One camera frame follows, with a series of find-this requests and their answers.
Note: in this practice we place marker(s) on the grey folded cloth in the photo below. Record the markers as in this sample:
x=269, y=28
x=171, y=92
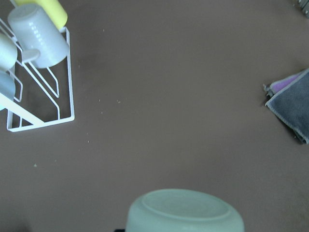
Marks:
x=288, y=99

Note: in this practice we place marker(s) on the yellow cup on rack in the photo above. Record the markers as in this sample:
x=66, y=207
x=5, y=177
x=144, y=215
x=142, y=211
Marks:
x=53, y=8

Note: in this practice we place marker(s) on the green plastic cup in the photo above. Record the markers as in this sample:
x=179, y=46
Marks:
x=181, y=210

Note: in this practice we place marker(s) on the grey cup on rack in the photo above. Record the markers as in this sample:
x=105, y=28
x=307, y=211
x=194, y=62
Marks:
x=34, y=29

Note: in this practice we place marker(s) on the light blue cup on rack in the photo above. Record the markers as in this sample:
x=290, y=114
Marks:
x=7, y=85

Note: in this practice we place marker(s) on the cream white cup on rack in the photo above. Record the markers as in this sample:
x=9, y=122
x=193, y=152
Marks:
x=8, y=53

